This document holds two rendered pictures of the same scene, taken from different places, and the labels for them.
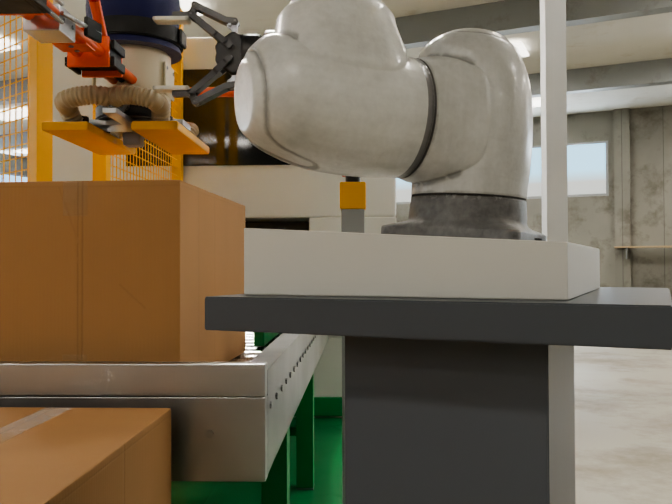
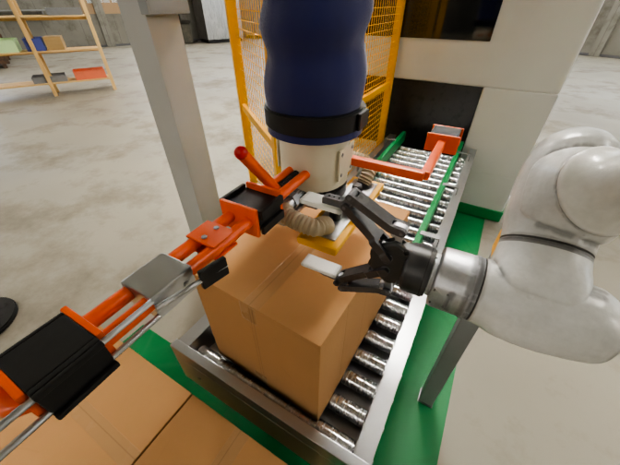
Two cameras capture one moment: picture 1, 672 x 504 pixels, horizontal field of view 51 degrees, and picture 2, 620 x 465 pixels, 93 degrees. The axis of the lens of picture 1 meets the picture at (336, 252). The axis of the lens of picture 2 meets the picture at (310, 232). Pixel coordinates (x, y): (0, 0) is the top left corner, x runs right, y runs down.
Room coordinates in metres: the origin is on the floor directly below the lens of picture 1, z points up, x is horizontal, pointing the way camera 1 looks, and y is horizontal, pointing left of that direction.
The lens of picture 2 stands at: (1.03, 0.16, 1.51)
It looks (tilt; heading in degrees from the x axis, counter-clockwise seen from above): 38 degrees down; 28
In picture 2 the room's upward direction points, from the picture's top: straight up
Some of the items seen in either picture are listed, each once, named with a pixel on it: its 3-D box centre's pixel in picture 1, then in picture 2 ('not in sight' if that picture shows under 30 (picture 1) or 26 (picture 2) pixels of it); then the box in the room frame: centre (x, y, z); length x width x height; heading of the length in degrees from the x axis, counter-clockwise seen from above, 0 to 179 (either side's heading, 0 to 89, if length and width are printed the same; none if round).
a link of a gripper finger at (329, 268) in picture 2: (172, 89); (321, 265); (1.38, 0.32, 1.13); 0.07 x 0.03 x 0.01; 89
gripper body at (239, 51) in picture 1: (239, 54); (400, 263); (1.38, 0.19, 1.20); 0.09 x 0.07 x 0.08; 89
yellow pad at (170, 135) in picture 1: (174, 132); (346, 204); (1.65, 0.38, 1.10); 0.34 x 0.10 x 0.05; 179
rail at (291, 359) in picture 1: (305, 347); (441, 239); (2.45, 0.11, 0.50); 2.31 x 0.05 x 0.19; 178
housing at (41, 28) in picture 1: (49, 23); (160, 283); (1.18, 0.48, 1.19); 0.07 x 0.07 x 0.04; 89
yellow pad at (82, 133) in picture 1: (93, 133); not in sight; (1.65, 0.57, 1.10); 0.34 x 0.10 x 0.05; 179
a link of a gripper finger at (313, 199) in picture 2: (172, 20); (323, 202); (1.38, 0.32, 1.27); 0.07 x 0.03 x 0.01; 89
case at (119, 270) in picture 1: (134, 281); (314, 282); (1.65, 0.47, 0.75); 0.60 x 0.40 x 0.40; 175
